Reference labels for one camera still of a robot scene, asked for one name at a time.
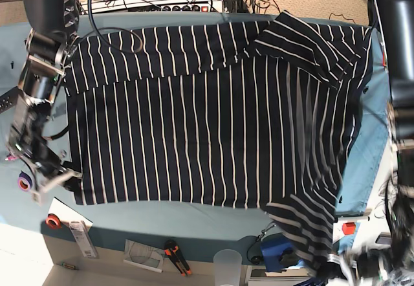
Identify black remote control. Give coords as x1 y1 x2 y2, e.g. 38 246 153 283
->
0 87 21 114

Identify grey adapter box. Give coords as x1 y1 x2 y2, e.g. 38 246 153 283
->
375 232 392 245

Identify navy white striped t-shirt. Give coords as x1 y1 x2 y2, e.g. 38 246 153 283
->
66 12 372 272

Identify purple tape roll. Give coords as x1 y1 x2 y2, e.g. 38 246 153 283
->
17 171 33 192

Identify pink tube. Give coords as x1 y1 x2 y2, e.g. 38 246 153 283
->
5 155 16 162

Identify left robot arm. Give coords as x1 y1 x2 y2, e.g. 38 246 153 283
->
323 0 413 285

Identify teal table cloth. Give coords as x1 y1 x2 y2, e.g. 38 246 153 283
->
1 12 389 263

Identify small red block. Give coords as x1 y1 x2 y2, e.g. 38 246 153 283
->
342 222 356 236

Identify frosted plastic cup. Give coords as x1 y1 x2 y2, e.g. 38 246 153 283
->
213 249 243 286

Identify orange black cutter pliers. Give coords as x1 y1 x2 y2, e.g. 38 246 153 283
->
164 239 192 276

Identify clear plastic bag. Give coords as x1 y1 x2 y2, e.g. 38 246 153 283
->
123 239 165 273

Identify blue clamp with black knob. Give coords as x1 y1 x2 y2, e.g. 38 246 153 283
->
260 233 301 272

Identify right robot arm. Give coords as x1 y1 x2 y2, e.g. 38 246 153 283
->
6 0 82 204

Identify orange tape roll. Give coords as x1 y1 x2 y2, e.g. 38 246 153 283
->
45 214 62 230

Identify white paper sheet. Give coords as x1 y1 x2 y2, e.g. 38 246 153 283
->
48 198 93 230

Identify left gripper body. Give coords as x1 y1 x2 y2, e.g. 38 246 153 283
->
326 247 401 285

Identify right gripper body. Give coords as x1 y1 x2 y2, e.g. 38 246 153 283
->
19 146 83 205

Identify packaged item with barcode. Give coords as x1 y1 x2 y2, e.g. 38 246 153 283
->
69 221 98 259

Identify black marker pen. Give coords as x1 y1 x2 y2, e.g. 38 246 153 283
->
335 215 371 223

